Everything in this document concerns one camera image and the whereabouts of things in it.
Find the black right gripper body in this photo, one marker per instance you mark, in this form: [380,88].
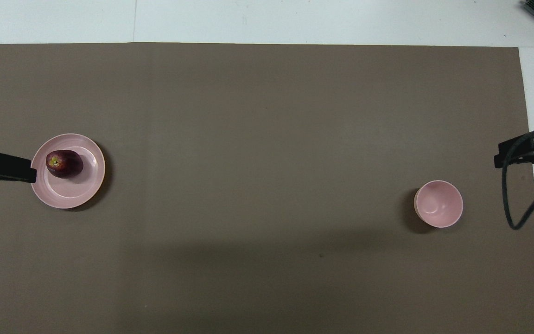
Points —
[522,150]

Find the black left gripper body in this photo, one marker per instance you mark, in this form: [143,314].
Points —
[7,167]

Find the dark red apple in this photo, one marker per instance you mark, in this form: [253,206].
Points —
[65,164]

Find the pink plate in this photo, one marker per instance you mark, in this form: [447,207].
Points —
[70,192]

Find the pink bowl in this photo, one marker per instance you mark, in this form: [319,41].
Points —
[438,204]

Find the brown table mat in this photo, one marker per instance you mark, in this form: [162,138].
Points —
[267,139]

